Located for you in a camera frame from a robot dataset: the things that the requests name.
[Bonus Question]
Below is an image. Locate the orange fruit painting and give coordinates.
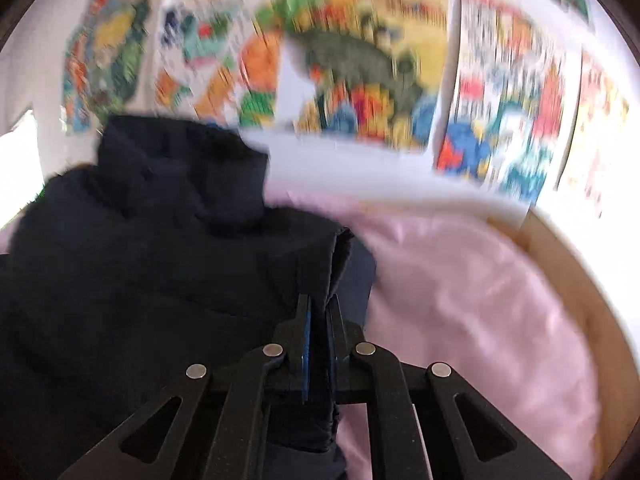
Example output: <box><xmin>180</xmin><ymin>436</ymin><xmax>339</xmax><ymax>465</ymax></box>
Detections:
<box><xmin>152</xmin><ymin>0</ymin><xmax>282</xmax><ymax>127</ymax></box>

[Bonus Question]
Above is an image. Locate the pale yellow pig painting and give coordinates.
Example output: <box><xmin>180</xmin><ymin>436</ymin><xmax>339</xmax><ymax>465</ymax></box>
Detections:
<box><xmin>558</xmin><ymin>52</ymin><xmax>630</xmax><ymax>218</ymax></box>

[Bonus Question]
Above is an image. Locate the wooden bed frame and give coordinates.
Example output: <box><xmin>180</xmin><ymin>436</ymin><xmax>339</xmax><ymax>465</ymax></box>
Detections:
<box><xmin>487</xmin><ymin>211</ymin><xmax>639</xmax><ymax>479</ymax></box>

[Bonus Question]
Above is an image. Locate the anime girl painting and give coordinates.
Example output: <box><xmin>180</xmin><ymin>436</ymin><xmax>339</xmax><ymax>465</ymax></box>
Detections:
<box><xmin>62</xmin><ymin>0</ymin><xmax>152</xmax><ymax>134</ymax></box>

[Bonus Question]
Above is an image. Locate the pink bed sheet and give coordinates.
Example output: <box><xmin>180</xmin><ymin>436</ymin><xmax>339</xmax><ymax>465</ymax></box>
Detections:
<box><xmin>265</xmin><ymin>191</ymin><xmax>600</xmax><ymax>479</ymax></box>

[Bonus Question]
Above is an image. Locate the green hill flower painting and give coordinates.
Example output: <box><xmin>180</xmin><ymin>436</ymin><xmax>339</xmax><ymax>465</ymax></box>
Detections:
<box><xmin>278</xmin><ymin>0</ymin><xmax>449</xmax><ymax>151</ymax></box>

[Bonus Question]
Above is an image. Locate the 2024 calendar painting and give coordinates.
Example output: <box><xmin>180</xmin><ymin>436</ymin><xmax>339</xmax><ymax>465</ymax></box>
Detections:
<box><xmin>436</xmin><ymin>0</ymin><xmax>582</xmax><ymax>205</ymax></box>

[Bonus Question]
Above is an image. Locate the black puffer jacket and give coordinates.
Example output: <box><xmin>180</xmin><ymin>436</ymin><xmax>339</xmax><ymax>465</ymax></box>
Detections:
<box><xmin>1</xmin><ymin>115</ymin><xmax>375</xmax><ymax>479</ymax></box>

